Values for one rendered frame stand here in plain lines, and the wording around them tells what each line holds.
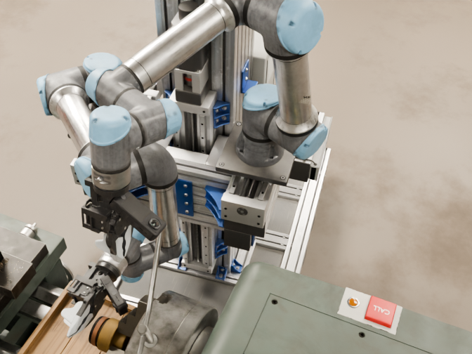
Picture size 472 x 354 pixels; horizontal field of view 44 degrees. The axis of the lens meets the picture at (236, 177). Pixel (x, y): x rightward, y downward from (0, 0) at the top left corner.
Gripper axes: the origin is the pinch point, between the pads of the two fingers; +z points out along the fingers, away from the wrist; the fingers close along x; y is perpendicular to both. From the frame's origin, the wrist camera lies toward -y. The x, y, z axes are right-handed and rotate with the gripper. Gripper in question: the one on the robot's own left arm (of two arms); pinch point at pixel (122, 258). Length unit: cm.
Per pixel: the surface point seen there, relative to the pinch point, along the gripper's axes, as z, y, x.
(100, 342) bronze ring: 29.5, 5.4, 1.9
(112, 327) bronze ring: 26.9, 4.1, -1.5
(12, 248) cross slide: 38, 52, -21
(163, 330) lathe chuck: 15.8, -11.4, 1.7
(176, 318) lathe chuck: 15.3, -12.6, -2.3
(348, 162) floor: 97, -21, -214
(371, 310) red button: 8, -53, -19
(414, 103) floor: 82, -46, -283
